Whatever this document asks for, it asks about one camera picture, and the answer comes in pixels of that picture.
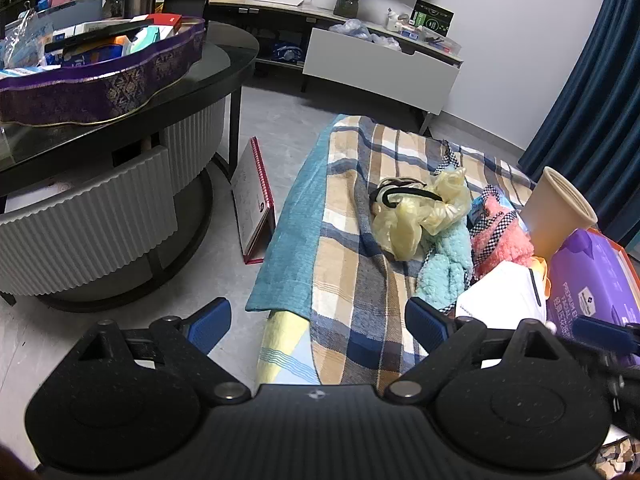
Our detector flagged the blue rainbow small box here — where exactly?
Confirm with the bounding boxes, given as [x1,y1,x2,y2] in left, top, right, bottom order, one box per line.
[467,195,501,234]

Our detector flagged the teal towel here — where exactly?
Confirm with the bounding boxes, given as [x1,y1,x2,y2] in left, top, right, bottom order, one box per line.
[245,114,347,319]

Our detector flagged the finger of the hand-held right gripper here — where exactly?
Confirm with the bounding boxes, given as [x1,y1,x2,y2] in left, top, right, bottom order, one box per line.
[571,316,640,376]

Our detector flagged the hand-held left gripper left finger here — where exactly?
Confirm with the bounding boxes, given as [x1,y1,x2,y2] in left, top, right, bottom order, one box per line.
[75,297,251,407]

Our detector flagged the grey storage box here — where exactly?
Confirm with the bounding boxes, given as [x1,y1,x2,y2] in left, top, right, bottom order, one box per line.
[37,0,107,30]

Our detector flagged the clear plastic bags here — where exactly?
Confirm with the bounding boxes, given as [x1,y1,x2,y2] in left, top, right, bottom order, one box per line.
[330,18,402,52]

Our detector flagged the yellow scrunchie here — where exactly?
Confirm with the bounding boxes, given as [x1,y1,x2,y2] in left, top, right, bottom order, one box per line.
[529,255,552,297]

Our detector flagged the dark blue curtain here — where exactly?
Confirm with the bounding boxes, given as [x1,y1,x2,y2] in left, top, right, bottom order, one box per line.
[517,0,640,251]

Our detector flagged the white ribbed drawer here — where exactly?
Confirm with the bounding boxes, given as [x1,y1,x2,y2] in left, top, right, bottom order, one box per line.
[0,145,179,297]

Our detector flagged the beige cup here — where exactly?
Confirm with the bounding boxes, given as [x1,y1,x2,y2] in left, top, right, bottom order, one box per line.
[520,166,599,261]

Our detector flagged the plaid blanket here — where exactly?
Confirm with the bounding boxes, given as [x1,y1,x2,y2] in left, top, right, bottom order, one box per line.
[307,115,538,386]

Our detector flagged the black hairband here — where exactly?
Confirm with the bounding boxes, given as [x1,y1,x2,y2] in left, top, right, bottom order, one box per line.
[369,178,444,210]

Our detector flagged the blue bag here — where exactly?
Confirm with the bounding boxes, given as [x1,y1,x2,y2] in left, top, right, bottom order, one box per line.
[272,40,305,64]

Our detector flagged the purple ornate tray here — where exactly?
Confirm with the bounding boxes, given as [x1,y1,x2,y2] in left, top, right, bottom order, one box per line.
[0,16,208,127]

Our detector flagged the yellow plastic bag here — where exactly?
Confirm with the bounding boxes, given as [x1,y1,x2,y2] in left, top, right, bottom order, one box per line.
[369,167,472,262]

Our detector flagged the long tv stand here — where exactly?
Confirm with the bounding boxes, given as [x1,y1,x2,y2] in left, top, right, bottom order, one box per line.
[207,0,463,136]

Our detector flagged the black rectangular panel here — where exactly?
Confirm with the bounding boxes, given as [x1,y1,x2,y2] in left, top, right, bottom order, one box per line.
[162,0,210,23]

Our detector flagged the purple tissue pack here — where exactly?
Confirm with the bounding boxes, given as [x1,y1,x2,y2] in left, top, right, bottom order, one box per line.
[546,228,640,341]

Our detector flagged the yellow striped cloth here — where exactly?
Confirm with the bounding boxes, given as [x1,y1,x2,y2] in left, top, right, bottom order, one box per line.
[256,307,321,386]

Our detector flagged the round black glass table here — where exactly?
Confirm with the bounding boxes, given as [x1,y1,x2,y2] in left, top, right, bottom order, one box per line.
[0,21,261,313]

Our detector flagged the pile of assorted packets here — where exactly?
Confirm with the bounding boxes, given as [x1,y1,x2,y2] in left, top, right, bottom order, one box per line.
[0,12,183,78]

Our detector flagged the clutter of small bottles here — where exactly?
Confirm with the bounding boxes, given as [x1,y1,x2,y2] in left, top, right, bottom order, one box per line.
[385,7,461,56]

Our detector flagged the teal fluffy cloth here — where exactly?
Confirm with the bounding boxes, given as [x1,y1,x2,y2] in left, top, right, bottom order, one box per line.
[416,220,474,311]

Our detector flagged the red edged desk calendar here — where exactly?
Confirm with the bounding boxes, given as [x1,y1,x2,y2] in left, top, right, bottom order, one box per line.
[231,136,277,265]

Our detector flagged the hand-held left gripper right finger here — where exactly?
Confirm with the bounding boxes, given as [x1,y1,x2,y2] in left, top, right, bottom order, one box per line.
[382,297,567,407]

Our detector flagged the pink fluffy cloth checkered trim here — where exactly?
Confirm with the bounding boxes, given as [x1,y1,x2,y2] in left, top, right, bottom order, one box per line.
[470,194,535,281]

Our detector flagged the black green box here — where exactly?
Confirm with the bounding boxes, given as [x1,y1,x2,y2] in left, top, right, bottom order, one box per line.
[411,0,455,37]

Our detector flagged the white box black strap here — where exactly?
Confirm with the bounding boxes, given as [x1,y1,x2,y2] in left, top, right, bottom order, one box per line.
[455,261,549,331]

